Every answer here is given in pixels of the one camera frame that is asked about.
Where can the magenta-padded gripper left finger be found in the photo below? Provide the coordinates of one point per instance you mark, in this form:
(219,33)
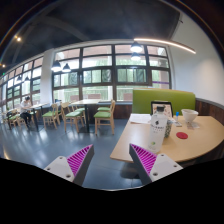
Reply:
(78,160)

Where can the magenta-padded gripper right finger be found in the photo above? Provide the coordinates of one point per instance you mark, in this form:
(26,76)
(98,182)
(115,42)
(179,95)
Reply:
(146,160)

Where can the clear plastic water bottle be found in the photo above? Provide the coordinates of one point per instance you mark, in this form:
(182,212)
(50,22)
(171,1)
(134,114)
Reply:
(157,130)

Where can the green speckled enamel mug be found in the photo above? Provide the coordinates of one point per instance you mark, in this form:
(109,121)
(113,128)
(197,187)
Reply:
(169,128)

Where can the open white book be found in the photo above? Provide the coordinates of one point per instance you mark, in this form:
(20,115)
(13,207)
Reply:
(140,118)

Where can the flat round red coaster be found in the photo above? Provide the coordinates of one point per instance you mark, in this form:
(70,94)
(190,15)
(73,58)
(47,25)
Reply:
(182,135)

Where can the group of green-seated wooden chairs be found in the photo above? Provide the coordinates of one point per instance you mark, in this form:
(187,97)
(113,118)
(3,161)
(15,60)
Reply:
(102,114)

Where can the small blue-capped bottle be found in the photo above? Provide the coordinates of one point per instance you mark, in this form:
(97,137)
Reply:
(177,116)

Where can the white paper napkin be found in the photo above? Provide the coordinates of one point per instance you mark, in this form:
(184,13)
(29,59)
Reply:
(192,125)

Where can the large wooden dining table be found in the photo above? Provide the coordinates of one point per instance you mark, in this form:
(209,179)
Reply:
(85,101)

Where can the green upholstered bench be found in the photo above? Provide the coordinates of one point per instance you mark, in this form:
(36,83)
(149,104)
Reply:
(143,100)

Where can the white ceramic bowl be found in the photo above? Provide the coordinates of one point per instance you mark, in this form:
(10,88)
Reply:
(189,115)

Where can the small wooden dining table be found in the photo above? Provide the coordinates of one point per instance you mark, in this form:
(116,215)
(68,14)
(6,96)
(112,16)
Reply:
(38,106)

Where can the person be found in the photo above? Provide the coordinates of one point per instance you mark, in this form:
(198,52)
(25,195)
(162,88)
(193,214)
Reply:
(25,108)

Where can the group of black pendant lamps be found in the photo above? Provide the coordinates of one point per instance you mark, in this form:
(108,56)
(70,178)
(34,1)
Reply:
(136,47)

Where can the curved linear ceiling light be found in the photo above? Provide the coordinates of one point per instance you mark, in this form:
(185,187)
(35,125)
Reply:
(166,42)

